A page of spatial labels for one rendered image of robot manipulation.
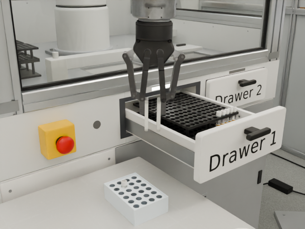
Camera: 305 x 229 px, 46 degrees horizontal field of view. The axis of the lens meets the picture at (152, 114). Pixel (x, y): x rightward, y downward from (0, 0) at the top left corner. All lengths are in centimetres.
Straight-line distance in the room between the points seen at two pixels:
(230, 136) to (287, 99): 208
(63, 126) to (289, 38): 216
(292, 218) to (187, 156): 139
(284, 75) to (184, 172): 176
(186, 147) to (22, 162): 37
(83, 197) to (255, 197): 91
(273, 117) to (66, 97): 49
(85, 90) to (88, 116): 7
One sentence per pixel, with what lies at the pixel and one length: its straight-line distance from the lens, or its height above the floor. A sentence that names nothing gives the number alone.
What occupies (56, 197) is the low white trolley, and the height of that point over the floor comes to 76.
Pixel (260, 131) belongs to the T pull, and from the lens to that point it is 81.
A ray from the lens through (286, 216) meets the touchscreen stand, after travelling 213.
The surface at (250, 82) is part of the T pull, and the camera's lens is 121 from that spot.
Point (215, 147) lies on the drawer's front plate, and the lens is 76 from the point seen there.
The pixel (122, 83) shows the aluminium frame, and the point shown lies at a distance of 93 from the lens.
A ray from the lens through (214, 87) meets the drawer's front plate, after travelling 114.
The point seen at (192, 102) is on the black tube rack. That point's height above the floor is 90.
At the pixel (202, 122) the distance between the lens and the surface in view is 88.
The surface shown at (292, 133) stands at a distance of 288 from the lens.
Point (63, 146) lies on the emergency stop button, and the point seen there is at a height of 88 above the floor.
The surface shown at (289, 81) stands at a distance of 281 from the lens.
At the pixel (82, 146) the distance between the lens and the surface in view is 92.
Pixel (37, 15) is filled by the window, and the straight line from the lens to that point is 83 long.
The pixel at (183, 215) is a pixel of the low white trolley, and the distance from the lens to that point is 78.
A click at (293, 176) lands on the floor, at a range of 260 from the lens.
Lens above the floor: 121
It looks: 20 degrees down
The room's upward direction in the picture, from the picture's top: straight up
